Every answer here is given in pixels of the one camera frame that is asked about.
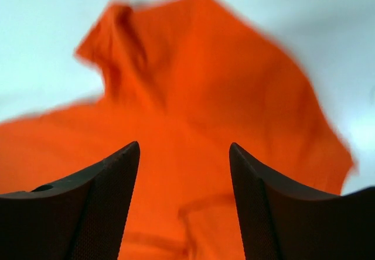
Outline orange t shirt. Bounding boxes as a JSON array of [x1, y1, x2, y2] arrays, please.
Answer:
[[1, 0, 354, 259]]

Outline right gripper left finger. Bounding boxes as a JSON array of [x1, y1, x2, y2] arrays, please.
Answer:
[[1, 142, 140, 260]]

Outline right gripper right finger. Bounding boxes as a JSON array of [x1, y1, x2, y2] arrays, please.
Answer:
[[229, 143, 374, 260]]

